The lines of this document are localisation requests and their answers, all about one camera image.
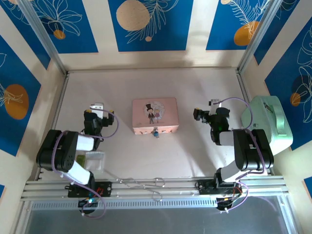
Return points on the blue floral wall panel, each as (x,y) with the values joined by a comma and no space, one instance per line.
(275,36)
(280,78)
(14,109)
(219,31)
(80,36)
(170,36)
(17,29)

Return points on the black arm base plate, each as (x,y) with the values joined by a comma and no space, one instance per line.
(204,187)
(107,189)

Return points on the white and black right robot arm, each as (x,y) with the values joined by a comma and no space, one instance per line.
(253,151)

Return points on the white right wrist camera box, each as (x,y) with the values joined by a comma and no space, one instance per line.
(216,103)

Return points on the pink tin box cartoon couple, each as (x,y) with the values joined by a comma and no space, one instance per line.
(165,117)

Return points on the green sponge piece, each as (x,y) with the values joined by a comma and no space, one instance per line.
(81,161)

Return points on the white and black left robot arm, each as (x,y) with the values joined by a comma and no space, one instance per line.
(56,151)

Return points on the thin aluminium frame rail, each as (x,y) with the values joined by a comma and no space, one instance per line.
(243,85)
(61,97)

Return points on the wide aluminium frame rail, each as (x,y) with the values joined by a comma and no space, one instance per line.
(175,192)

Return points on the mint green carry case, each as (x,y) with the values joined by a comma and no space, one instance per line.
(263,114)

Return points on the small electronics board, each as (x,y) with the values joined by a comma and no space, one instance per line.
(89,202)
(224,201)

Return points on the grey metal panel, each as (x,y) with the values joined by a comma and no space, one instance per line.
(158,221)

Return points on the clear plastic container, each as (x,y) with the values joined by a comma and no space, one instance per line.
(96,161)

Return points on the aluminium frame post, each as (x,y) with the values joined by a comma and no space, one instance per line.
(258,34)
(44,31)

